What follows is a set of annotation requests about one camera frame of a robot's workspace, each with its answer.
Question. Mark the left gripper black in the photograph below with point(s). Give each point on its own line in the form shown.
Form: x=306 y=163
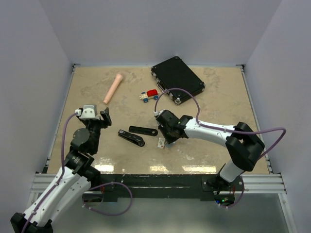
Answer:
x=107 y=121

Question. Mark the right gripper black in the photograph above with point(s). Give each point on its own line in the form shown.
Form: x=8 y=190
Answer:
x=169 y=140

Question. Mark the white staple box sleeve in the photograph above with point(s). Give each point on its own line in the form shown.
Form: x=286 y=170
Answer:
x=161 y=143

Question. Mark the black stapler base plate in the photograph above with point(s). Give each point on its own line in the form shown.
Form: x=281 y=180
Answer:
x=143 y=130

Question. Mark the black stapler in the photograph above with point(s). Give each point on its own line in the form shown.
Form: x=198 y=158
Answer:
x=133 y=138

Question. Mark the staple tray with staples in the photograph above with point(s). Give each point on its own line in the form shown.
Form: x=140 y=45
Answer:
x=169 y=145

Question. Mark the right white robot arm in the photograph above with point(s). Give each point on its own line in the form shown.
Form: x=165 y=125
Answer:
x=243 y=146

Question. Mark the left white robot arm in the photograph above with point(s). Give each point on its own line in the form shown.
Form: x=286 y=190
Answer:
x=75 y=176

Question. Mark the red white toy car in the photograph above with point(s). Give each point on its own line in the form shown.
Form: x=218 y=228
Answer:
x=151 y=94

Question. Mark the pink plastic flashlight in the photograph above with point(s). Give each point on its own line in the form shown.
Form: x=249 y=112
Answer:
x=119 y=77

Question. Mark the black metal-edged briefcase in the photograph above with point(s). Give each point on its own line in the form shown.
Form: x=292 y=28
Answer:
x=174 y=75

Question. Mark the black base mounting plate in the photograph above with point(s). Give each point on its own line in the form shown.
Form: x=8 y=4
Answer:
x=161 y=186

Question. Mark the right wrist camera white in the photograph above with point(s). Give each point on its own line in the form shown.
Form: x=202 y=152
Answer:
x=158 y=113

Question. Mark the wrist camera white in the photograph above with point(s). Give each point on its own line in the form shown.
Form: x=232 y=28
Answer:
x=158 y=113
x=87 y=112

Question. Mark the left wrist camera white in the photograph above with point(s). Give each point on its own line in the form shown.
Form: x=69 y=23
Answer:
x=87 y=112

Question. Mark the aluminium frame rail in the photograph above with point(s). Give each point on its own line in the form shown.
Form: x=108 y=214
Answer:
x=264 y=184

